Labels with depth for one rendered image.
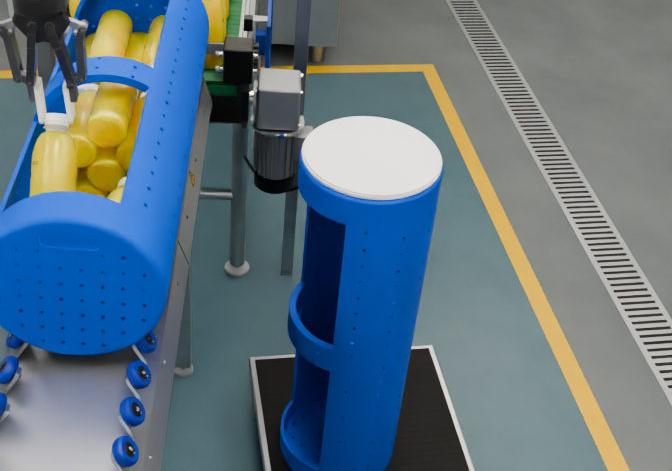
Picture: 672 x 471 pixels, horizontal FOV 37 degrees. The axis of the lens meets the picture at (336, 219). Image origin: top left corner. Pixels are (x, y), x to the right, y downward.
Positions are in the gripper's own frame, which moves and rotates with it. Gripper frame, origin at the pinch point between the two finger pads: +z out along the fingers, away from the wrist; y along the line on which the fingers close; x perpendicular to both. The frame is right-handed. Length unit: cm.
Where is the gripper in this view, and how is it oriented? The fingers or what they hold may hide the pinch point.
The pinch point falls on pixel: (54, 101)
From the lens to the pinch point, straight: 165.3
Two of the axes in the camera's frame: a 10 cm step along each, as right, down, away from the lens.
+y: 10.0, 0.0, 0.7
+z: -0.5, 7.7, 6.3
